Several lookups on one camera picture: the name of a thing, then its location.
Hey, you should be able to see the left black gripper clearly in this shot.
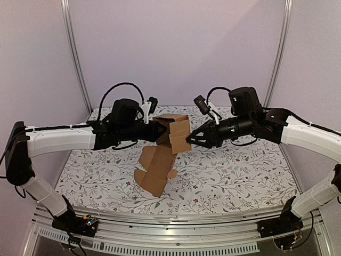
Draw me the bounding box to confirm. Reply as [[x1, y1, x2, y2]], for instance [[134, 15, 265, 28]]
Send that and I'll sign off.
[[118, 120, 167, 142]]

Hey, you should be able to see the brown cardboard box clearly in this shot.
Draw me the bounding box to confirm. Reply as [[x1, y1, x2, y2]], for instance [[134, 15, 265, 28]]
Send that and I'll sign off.
[[134, 114, 192, 197]]

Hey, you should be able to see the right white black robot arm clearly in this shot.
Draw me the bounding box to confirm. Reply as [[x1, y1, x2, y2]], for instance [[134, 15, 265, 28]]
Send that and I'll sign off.
[[186, 87, 340, 233]]

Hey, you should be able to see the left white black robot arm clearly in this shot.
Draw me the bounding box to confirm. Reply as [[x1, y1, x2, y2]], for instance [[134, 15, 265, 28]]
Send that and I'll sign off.
[[1, 98, 167, 231]]

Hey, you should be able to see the floral patterned table mat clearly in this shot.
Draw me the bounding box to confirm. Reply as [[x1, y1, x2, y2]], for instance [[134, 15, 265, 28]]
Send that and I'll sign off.
[[56, 137, 300, 215]]

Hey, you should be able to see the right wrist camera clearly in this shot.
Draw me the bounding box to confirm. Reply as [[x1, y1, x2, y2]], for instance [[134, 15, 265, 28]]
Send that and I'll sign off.
[[193, 95, 222, 125]]

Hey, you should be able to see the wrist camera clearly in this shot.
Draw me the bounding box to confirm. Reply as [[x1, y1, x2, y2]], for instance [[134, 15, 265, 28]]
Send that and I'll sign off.
[[141, 97, 158, 124], [193, 95, 222, 125]]

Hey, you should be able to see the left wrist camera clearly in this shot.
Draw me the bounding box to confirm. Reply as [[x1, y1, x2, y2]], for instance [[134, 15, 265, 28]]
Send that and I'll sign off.
[[141, 97, 158, 124]]

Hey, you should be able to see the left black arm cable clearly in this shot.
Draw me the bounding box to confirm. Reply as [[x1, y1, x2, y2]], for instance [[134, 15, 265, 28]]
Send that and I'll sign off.
[[97, 82, 146, 122]]

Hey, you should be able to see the aluminium front rail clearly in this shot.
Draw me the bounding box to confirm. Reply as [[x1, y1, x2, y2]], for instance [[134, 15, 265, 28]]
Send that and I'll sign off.
[[22, 206, 334, 255]]

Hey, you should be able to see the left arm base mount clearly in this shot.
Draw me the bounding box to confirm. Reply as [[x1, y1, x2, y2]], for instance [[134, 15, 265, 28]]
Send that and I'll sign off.
[[52, 212, 99, 237]]

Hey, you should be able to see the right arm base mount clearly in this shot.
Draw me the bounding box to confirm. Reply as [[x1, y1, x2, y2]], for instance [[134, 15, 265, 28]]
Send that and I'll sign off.
[[257, 214, 303, 250]]

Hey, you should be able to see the right aluminium frame post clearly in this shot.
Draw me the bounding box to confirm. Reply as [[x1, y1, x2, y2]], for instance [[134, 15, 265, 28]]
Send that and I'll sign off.
[[263, 0, 293, 108]]

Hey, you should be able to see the aluminium frame post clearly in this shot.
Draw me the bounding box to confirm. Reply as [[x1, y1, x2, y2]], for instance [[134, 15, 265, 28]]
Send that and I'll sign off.
[[263, 0, 293, 108], [60, 0, 93, 114]]

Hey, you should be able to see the left aluminium frame post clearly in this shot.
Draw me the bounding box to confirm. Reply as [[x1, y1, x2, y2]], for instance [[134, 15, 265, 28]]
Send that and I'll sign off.
[[60, 0, 93, 114]]

